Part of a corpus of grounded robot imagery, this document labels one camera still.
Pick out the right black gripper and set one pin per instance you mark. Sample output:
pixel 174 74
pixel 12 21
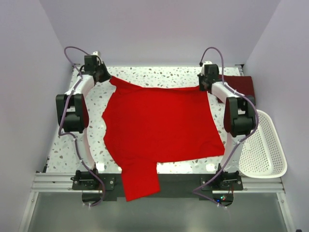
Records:
pixel 202 88

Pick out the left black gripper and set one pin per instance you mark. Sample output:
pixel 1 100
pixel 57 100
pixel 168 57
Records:
pixel 107 75

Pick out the bright red t shirt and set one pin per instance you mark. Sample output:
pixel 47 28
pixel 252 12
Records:
pixel 148 125

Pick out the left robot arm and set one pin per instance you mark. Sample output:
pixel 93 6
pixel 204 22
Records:
pixel 73 120

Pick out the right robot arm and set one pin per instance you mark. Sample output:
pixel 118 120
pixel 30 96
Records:
pixel 240 122

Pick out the folded dark red t shirt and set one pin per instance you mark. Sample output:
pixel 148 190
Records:
pixel 242 84

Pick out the white perforated plastic basket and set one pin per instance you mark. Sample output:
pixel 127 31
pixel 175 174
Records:
pixel 262 154

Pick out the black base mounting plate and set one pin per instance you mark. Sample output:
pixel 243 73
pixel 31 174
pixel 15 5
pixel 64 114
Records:
pixel 110 187

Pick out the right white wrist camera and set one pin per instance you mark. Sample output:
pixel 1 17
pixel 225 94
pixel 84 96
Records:
pixel 206 68

